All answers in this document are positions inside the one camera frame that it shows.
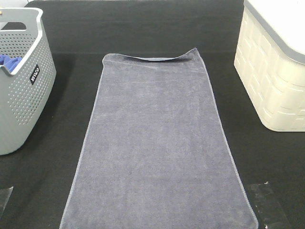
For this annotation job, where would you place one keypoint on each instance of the grey towel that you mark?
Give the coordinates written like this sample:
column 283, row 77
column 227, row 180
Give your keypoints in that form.
column 155, row 155

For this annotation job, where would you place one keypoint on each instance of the blue towel in basket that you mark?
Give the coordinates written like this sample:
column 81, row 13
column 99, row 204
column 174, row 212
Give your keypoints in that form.
column 8, row 62

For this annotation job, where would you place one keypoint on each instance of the grey perforated laundry basket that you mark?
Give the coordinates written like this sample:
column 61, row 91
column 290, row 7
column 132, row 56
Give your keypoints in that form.
column 25, row 90

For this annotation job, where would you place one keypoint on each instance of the white plastic storage basket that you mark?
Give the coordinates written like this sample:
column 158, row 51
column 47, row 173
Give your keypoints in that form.
column 270, row 61

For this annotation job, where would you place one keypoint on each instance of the black felt table mat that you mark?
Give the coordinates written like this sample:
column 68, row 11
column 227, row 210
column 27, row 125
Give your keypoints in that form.
column 80, row 33

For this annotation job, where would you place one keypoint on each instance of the clear tape strip right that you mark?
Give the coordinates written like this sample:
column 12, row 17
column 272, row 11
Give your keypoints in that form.
column 267, row 209

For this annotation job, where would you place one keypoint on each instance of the clear tape strip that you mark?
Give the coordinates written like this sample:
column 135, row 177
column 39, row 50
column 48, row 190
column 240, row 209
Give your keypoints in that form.
column 5, row 194
column 267, row 209

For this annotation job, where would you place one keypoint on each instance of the clear tape strip left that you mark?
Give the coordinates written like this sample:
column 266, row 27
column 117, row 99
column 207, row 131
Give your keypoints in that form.
column 5, row 194

